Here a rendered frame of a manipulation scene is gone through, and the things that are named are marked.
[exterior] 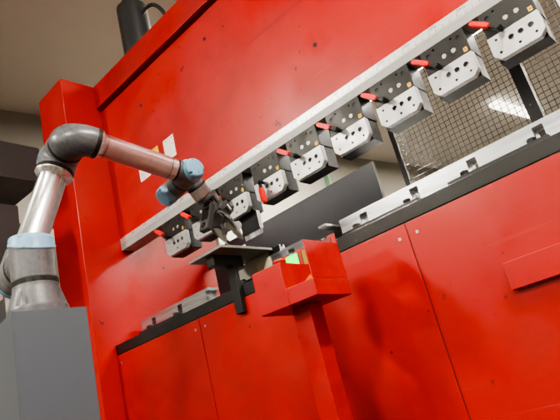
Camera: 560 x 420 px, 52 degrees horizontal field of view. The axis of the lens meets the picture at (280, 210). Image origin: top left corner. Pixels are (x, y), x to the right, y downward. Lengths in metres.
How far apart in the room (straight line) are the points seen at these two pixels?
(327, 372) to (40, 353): 0.70
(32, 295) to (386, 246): 0.97
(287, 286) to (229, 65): 1.23
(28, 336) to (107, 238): 1.50
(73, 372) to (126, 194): 1.59
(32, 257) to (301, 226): 1.51
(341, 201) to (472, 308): 1.19
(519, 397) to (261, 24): 1.65
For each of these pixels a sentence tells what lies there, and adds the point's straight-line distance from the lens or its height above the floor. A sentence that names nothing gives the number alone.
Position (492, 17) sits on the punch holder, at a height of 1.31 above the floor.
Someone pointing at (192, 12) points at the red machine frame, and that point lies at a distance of 2.77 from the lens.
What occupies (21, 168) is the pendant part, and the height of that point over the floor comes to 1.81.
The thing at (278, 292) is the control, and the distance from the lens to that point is 1.54.
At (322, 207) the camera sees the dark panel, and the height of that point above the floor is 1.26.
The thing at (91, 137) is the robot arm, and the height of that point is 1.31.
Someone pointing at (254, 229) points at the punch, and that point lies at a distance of 2.28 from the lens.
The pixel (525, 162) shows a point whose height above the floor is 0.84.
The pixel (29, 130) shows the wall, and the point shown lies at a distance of 5.63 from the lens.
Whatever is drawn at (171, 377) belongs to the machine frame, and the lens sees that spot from 2.46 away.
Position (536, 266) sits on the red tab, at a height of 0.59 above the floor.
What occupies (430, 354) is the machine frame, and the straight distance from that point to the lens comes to 1.67.
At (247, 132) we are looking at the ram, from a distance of 2.33.
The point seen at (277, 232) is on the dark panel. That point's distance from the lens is 2.89.
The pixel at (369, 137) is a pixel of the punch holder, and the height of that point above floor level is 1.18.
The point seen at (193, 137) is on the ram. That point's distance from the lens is 2.59.
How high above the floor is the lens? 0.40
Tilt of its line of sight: 19 degrees up
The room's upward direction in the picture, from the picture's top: 15 degrees counter-clockwise
